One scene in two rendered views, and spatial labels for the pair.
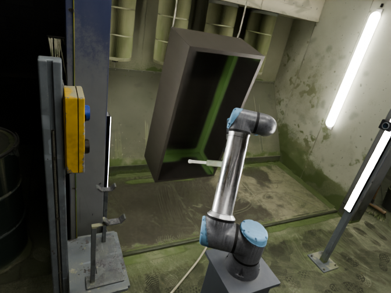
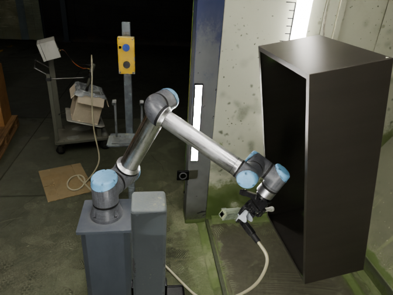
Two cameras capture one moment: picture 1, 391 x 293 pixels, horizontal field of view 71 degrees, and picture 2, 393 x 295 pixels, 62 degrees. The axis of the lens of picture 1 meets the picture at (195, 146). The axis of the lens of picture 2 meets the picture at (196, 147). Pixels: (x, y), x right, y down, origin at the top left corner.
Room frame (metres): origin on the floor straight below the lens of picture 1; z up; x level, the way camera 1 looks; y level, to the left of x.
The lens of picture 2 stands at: (2.13, -1.70, 1.92)
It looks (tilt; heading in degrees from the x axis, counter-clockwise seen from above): 27 degrees down; 110
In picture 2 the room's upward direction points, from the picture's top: 4 degrees clockwise
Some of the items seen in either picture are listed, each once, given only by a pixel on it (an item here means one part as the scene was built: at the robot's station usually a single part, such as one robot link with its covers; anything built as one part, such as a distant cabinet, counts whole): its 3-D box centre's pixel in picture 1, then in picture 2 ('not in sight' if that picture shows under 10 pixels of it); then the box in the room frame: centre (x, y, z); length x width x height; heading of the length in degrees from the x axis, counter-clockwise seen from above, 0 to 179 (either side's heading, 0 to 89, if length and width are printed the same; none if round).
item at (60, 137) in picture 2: not in sight; (73, 95); (-0.54, 1.30, 0.64); 0.73 x 0.50 x 1.27; 43
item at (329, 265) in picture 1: (322, 261); not in sight; (1.94, -1.35, 0.01); 0.20 x 0.20 x 0.01; 29
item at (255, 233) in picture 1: (249, 240); (105, 187); (1.10, -0.37, 0.83); 0.17 x 0.15 x 0.18; 87
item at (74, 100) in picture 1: (73, 129); (126, 55); (0.79, 0.39, 1.42); 0.12 x 0.06 x 0.26; 29
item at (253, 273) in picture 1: (244, 259); (106, 207); (1.10, -0.38, 0.69); 0.19 x 0.19 x 0.10
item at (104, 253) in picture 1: (102, 232); (128, 120); (0.84, 0.31, 0.95); 0.26 x 0.15 x 0.32; 29
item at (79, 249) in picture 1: (96, 262); (129, 140); (0.83, 0.32, 0.78); 0.31 x 0.23 x 0.01; 29
